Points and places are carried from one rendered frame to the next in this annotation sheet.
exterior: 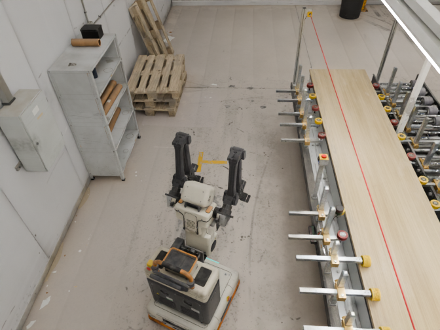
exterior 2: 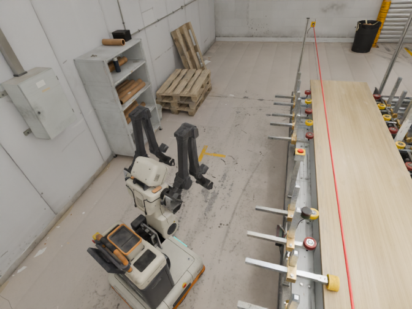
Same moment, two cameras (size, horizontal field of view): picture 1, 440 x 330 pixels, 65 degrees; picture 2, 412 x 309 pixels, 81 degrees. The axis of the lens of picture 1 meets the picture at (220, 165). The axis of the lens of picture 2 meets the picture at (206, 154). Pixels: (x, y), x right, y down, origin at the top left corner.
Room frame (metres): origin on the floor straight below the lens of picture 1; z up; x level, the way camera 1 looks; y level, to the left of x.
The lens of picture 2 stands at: (0.61, -0.53, 2.42)
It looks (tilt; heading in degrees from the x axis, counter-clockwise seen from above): 40 degrees down; 15
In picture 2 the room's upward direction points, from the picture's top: 5 degrees counter-clockwise
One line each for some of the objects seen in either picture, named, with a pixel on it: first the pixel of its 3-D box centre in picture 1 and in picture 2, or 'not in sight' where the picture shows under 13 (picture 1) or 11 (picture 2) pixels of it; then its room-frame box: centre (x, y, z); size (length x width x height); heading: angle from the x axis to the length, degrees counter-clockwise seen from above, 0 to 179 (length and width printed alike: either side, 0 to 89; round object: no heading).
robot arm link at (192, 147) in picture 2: (237, 171); (192, 152); (1.79, -0.13, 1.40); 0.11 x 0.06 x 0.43; 64
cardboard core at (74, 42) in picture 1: (86, 42); (113, 41); (3.68, 1.41, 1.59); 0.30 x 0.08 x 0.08; 85
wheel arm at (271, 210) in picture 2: (314, 213); (284, 213); (1.82, -0.79, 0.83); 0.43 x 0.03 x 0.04; 85
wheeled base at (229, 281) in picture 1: (194, 294); (157, 273); (1.47, 0.27, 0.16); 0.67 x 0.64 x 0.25; 154
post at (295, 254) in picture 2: (330, 260); (289, 271); (1.35, -0.80, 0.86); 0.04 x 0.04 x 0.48; 85
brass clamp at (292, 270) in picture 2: (333, 256); (291, 268); (1.33, -0.80, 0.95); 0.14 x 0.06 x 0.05; 175
